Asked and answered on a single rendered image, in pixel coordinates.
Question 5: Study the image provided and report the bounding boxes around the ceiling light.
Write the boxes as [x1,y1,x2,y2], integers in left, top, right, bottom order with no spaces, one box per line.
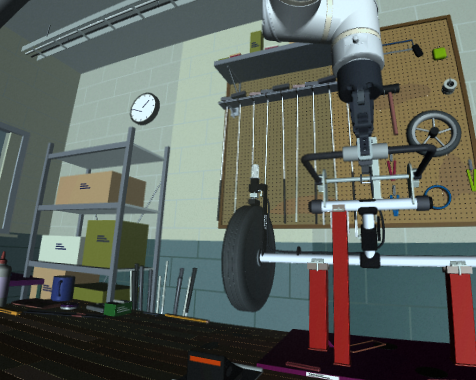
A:
[21,0,188,61]

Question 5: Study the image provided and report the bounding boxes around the olive box on wall shelf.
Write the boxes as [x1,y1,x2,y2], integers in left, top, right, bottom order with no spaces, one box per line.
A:
[249,30,266,54]

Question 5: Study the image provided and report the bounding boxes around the blue frame hacksaw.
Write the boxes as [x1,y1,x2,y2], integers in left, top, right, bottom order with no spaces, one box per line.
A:
[382,38,425,58]

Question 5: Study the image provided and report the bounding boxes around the flat olive box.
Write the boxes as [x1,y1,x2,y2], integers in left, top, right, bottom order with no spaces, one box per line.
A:
[71,282,132,305]

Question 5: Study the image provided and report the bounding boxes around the grey spoked spare wheel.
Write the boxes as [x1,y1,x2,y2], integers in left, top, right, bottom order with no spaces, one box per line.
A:
[405,109,463,158]

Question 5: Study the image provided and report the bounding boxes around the grey metal shelf unit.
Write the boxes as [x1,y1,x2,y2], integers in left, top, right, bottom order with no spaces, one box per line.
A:
[19,126,171,312]

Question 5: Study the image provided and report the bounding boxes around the black box with orange label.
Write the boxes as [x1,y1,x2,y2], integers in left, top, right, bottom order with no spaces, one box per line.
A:
[186,350,262,380]

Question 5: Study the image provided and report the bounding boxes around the brown flat pad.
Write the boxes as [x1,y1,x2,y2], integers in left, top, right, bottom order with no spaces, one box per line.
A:
[12,298,63,311]

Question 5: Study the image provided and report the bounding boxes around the red handled hammer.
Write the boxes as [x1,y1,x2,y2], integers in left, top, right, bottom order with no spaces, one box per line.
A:
[373,83,401,136]

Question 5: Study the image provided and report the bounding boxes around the dark purple base mat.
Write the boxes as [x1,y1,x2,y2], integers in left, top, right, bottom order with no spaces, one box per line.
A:
[256,328,476,380]

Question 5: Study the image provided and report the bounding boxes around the grey framed window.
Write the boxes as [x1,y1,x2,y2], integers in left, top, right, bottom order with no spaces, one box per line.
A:
[0,121,31,236]

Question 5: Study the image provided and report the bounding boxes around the white box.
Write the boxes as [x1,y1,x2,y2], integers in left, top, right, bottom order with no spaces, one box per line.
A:
[37,234,87,266]

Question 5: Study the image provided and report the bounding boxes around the clear and black barrel adjuster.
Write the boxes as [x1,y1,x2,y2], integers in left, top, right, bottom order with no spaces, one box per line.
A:
[249,163,269,204]

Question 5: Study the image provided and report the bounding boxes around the grey metal bar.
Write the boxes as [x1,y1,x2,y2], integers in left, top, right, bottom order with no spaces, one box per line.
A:
[146,268,155,313]
[172,267,186,316]
[184,267,199,317]
[131,263,145,312]
[157,260,170,314]

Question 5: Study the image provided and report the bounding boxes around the black trolley wheel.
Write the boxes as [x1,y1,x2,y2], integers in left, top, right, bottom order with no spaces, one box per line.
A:
[221,203,277,313]

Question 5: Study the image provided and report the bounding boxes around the white golf club shaft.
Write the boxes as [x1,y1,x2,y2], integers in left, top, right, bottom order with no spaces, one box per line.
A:
[327,88,339,226]
[251,100,257,167]
[311,90,318,226]
[280,95,288,225]
[294,92,301,224]
[263,97,270,187]
[234,104,242,212]
[219,107,229,224]

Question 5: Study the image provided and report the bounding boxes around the blue handled tool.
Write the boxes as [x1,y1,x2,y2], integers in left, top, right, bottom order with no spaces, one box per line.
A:
[389,184,401,218]

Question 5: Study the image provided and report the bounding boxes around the brown strip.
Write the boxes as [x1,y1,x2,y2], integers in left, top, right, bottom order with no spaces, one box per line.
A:
[284,360,322,372]

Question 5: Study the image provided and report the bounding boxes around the blue cable coil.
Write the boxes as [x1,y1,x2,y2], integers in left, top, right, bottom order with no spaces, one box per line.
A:
[423,184,452,210]

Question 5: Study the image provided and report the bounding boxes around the brown pegboard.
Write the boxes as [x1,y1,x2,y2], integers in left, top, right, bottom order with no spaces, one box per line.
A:
[216,14,476,229]

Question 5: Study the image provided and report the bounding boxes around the grey bottle with red cap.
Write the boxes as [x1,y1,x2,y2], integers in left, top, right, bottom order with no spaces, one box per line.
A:
[0,250,12,308]

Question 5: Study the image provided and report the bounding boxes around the grey club hanging rail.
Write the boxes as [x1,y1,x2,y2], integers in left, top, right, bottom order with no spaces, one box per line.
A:
[218,75,340,119]

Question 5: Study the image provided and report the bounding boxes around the small green box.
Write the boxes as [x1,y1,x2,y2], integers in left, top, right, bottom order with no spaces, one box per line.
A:
[103,301,134,318]

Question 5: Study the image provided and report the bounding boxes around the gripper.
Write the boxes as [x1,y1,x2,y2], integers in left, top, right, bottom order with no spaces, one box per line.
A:
[333,59,386,176]

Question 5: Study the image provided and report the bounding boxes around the blue mug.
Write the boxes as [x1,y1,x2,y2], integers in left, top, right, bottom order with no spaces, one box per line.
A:
[50,275,76,303]

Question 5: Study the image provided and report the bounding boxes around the purple tray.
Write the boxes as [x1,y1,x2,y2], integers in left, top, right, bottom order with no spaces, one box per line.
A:
[8,272,46,288]

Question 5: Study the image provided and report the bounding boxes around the red support stand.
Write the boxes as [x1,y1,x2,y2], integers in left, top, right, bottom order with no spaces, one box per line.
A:
[445,261,476,368]
[331,203,353,368]
[307,258,331,352]

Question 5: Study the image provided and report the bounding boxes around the small brown cardboard box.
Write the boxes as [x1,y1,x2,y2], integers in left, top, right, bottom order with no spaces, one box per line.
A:
[29,266,87,301]

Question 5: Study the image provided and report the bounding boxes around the large olive box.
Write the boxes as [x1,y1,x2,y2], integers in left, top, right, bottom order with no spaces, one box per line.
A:
[81,219,150,270]

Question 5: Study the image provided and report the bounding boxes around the large brown cardboard box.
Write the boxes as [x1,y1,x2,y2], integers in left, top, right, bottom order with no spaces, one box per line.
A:
[54,170,147,209]

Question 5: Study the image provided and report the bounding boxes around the yellow strip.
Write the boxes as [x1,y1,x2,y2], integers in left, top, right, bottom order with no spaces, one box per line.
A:
[162,313,210,325]

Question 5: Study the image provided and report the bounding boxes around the grey wall shelf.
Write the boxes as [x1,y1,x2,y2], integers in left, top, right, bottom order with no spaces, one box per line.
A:
[213,41,337,85]

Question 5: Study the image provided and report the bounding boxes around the round wall clock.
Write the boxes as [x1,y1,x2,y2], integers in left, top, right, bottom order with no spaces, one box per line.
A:
[129,92,161,126]

